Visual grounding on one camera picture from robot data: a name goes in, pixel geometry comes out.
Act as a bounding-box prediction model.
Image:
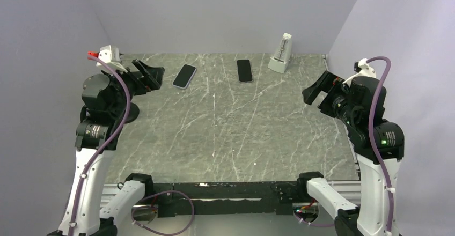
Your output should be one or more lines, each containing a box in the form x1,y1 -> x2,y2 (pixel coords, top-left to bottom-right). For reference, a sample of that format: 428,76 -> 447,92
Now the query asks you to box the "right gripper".
302,69 -> 357,125

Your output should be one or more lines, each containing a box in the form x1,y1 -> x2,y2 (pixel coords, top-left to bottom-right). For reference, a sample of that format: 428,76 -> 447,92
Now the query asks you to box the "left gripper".
102,58 -> 165,117

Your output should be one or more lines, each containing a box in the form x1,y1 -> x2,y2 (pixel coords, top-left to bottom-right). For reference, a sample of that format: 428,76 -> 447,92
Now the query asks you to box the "lilac phone case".
172,64 -> 197,90

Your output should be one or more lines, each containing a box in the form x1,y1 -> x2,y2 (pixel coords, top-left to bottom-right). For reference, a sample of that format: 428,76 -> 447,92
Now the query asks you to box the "black phone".
237,60 -> 253,83

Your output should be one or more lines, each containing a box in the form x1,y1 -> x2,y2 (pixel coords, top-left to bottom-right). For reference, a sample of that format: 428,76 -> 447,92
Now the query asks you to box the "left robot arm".
54,60 -> 165,235

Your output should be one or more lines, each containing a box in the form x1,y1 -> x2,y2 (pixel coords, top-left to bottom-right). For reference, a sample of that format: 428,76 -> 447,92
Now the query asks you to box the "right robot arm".
296,71 -> 405,235

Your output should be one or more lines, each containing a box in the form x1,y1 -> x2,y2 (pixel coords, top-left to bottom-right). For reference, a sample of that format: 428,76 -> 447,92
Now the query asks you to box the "white metronome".
268,33 -> 292,73

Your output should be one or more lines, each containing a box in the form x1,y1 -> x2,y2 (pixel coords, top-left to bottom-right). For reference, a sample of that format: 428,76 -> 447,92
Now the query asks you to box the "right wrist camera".
342,58 -> 377,86

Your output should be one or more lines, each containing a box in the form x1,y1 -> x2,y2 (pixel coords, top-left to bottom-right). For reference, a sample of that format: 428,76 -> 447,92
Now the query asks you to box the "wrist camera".
87,45 -> 127,72
342,58 -> 377,86

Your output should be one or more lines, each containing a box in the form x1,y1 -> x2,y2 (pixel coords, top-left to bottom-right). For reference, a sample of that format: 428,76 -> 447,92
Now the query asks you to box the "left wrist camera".
87,45 -> 127,72

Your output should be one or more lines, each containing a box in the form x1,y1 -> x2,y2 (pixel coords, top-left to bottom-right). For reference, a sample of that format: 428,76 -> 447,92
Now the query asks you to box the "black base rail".
134,181 -> 317,218

